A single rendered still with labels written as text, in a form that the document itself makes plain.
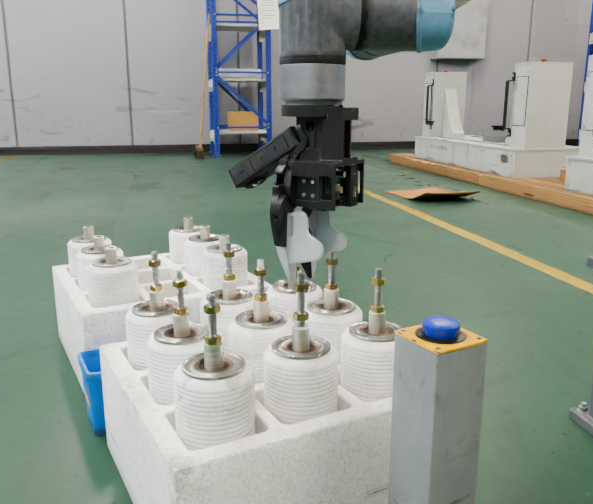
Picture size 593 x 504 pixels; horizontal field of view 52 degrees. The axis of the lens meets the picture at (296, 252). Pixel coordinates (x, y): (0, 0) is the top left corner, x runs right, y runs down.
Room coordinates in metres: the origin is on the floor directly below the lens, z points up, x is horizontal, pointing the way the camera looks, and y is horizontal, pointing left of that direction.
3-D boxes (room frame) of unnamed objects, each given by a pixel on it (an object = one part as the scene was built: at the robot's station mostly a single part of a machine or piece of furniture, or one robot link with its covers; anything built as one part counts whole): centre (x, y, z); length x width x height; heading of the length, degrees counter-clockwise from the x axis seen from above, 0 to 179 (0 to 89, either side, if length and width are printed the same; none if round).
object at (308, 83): (0.72, -0.02, 0.57); 0.08 x 0.08 x 0.05
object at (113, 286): (1.16, 0.36, 0.16); 0.10 x 0.10 x 0.18
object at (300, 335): (0.73, -0.01, 0.26); 0.02 x 0.02 x 0.03
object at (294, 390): (0.73, -0.01, 0.16); 0.10 x 0.10 x 0.18
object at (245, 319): (0.83, 0.05, 0.25); 0.08 x 0.08 x 0.01
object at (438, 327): (0.61, -0.15, 0.32); 0.04 x 0.04 x 0.02
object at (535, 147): (4.77, -1.49, 0.45); 1.61 x 0.57 x 0.74; 12
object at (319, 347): (0.73, -0.01, 0.25); 0.08 x 0.08 x 0.01
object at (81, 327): (1.32, 0.31, 0.09); 0.39 x 0.39 x 0.18; 28
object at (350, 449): (0.83, 0.05, 0.09); 0.39 x 0.39 x 0.18; 28
